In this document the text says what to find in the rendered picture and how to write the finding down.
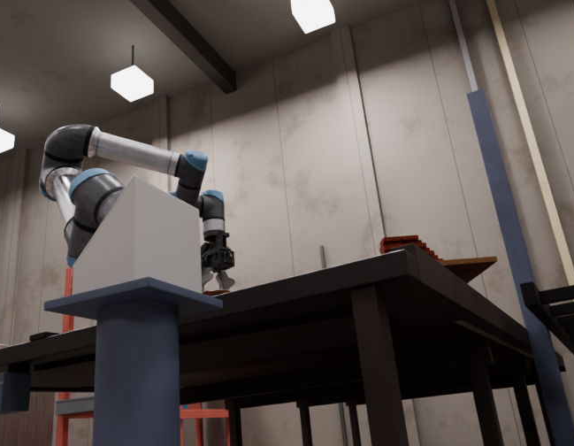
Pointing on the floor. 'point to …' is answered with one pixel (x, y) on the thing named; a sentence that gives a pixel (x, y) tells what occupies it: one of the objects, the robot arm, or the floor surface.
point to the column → (136, 357)
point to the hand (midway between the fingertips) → (212, 296)
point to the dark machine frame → (569, 331)
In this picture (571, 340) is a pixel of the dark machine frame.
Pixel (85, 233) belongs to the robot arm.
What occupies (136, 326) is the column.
